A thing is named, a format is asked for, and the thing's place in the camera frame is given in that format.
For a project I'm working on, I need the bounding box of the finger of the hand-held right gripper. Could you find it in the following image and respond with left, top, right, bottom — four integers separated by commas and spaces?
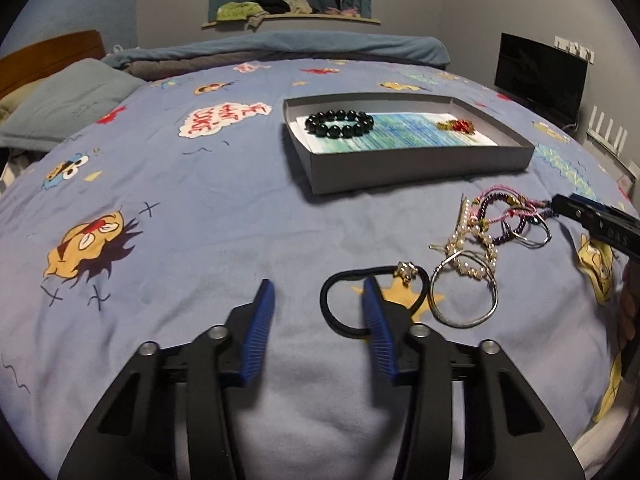
550, 193, 603, 228

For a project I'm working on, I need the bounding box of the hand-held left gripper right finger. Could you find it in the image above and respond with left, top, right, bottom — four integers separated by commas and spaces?
362, 277, 583, 480

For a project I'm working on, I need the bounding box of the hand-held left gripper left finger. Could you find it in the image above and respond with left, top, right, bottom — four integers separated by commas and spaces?
57, 279, 277, 480

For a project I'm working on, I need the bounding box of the pink cord bracelet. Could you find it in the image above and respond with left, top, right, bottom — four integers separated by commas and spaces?
472, 198, 557, 227

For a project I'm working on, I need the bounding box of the small silver bangle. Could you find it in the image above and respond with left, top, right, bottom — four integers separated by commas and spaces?
502, 207, 551, 251

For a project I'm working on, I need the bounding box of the black hair tie with charm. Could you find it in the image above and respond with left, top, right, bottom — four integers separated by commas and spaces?
320, 261, 431, 338

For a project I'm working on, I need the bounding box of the purple bead bracelet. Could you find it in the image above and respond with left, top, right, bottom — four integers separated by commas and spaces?
475, 186, 526, 248

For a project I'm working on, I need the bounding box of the large silver bangle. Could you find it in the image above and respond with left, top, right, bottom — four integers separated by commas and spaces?
427, 250, 499, 330

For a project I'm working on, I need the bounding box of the straight pearl hair clip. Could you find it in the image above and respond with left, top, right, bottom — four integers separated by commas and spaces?
456, 194, 477, 247

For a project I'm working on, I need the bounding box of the pearl hoop hair clip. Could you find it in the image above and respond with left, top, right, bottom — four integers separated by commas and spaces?
429, 230, 499, 282

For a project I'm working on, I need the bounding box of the grey cardboard box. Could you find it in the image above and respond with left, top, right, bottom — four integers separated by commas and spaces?
283, 92, 536, 196

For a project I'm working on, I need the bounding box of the white router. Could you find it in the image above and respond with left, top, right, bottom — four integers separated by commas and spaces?
586, 105, 629, 157

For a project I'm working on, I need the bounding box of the blue cartoon printed blanket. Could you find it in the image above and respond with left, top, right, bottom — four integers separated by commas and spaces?
0, 57, 632, 480

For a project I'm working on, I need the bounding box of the black monitor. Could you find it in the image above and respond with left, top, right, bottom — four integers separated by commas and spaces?
494, 32, 588, 126

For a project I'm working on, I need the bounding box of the red and gold ornament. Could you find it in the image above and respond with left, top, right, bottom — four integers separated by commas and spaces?
436, 119, 476, 135

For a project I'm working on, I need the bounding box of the blue-green printed paper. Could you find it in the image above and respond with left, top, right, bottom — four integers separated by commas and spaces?
296, 110, 498, 153

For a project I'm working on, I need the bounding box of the grey folded blanket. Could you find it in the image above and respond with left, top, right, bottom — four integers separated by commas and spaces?
122, 52, 241, 82

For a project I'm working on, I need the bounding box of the folded blue duvet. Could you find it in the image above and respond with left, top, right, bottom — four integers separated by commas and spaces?
102, 30, 451, 68

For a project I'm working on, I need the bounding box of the grey-blue pillow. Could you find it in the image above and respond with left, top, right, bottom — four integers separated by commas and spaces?
0, 58, 146, 153

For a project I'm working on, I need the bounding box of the green cloth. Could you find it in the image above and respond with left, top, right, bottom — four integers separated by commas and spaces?
216, 1, 268, 23

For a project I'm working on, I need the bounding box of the wooden headboard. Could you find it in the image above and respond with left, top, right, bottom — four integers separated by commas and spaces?
0, 30, 107, 101

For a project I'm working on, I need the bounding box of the white wall hook rack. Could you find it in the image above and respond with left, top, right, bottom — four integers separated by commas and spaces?
554, 36, 597, 64

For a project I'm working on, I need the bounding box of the black bead bracelet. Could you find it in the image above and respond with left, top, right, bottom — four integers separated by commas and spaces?
305, 109, 375, 140

